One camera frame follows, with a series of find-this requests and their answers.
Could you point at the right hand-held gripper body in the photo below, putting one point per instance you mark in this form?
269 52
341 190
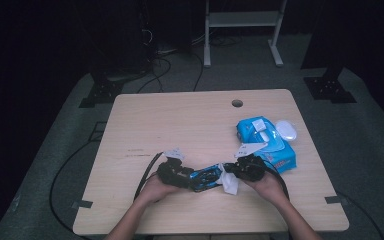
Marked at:
251 168

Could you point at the person's right hand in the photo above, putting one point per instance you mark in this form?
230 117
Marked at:
271 188

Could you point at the white wet wipe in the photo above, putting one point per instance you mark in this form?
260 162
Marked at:
230 185

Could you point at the blue toy car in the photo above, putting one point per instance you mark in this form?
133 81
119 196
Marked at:
208 175

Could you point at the blue wet wipes pack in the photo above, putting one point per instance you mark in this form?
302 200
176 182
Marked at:
278 156

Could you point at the black stand base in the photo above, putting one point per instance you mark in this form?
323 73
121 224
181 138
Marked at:
101 93
328 88

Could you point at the person's left hand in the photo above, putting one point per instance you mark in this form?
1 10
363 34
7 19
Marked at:
153 191

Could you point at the white metal stand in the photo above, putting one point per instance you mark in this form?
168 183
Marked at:
243 19

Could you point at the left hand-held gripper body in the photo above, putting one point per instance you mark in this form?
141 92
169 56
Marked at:
173 173

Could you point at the black tape strip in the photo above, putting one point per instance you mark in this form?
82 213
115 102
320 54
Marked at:
335 200
83 204

